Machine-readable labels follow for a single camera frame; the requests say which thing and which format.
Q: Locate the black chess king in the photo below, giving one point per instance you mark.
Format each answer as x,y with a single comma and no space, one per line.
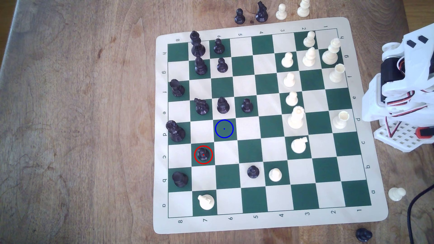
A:
197,49

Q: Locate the white chess queen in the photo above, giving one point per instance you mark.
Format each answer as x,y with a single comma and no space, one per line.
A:
296,119

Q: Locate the black chess bishop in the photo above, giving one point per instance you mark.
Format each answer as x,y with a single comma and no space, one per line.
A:
200,67
222,106

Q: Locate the white chess pawn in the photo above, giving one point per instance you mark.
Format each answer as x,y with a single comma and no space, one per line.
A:
291,99
275,175
395,194
281,13
309,40
289,81
287,61

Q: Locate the white chess king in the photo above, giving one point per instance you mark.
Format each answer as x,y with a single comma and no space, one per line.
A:
330,55

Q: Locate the white chess knight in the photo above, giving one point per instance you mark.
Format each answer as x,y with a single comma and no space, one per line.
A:
299,145
205,202

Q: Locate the red black clamp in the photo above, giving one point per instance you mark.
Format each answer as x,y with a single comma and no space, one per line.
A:
423,133

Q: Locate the white chess rook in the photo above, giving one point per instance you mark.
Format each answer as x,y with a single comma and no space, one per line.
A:
337,75
340,120

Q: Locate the black chess queen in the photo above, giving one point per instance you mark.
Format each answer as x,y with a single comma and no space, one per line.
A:
176,133

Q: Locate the white chess bishop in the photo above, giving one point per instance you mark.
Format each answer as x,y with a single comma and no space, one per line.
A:
309,58
303,9

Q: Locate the white grid base plate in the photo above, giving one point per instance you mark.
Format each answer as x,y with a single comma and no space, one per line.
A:
405,137

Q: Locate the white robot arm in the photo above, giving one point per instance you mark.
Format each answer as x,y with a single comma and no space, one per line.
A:
415,61

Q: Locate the green cream chess board mat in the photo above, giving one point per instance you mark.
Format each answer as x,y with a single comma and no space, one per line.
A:
249,128

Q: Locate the black chess knight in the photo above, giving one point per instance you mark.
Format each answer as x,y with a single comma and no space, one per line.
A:
202,107
261,13

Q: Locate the black chess rook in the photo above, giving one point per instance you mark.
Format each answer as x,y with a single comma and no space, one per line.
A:
180,179
177,89

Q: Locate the black chess pawn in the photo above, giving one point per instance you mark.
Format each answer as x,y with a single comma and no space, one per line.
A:
203,155
253,172
219,47
247,106
239,17
222,66

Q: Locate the black chess piece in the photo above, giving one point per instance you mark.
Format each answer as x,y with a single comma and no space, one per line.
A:
363,235

